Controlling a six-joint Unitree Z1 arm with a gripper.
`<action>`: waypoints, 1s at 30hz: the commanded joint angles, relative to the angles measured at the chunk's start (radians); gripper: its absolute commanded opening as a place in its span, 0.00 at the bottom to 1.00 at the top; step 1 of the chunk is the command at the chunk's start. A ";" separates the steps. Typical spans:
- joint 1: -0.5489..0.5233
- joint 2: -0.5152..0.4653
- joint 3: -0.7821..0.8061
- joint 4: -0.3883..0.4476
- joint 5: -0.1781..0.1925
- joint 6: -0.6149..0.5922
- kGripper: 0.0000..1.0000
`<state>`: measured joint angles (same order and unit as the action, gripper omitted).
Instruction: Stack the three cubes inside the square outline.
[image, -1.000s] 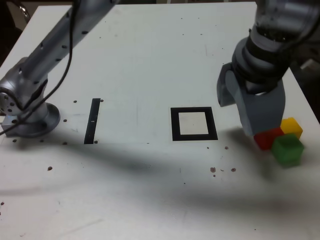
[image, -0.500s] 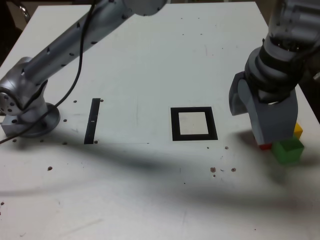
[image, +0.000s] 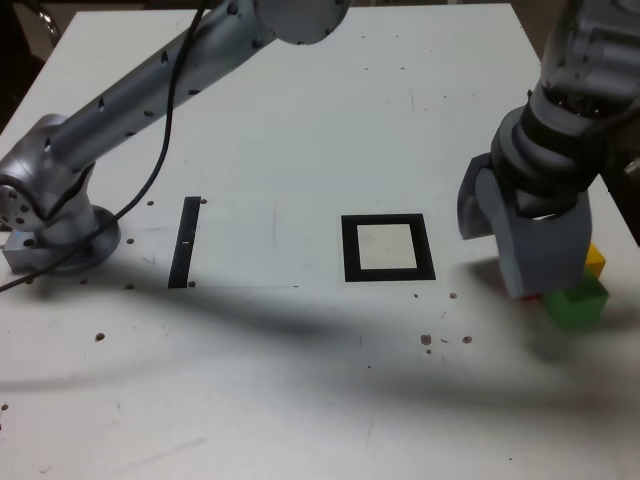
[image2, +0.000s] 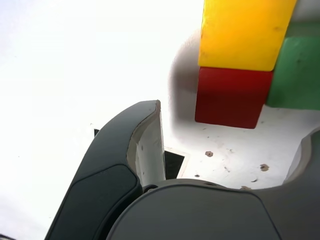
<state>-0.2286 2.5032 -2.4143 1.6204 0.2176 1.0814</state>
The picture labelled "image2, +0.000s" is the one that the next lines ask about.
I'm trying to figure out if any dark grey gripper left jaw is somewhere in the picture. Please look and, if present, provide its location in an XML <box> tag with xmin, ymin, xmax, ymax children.
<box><xmin>45</xmin><ymin>99</ymin><xmax>167</xmax><ymax>240</ymax></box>

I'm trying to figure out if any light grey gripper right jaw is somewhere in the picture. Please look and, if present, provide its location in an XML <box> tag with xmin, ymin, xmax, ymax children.
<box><xmin>104</xmin><ymin>127</ymin><xmax>320</xmax><ymax>240</ymax></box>

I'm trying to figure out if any black tape square outline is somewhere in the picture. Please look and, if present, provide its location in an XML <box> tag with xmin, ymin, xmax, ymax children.
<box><xmin>93</xmin><ymin>128</ymin><xmax>187</xmax><ymax>180</ymax></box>

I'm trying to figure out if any green cube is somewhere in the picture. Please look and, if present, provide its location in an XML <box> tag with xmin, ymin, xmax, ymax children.
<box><xmin>265</xmin><ymin>21</ymin><xmax>320</xmax><ymax>112</ymax></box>

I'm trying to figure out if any red cube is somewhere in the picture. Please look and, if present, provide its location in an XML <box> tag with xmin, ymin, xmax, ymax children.
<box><xmin>194</xmin><ymin>66</ymin><xmax>274</xmax><ymax>130</ymax></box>

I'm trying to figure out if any yellow cube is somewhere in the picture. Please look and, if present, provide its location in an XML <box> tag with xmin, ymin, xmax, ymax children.
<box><xmin>197</xmin><ymin>0</ymin><xmax>299</xmax><ymax>72</ymax></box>

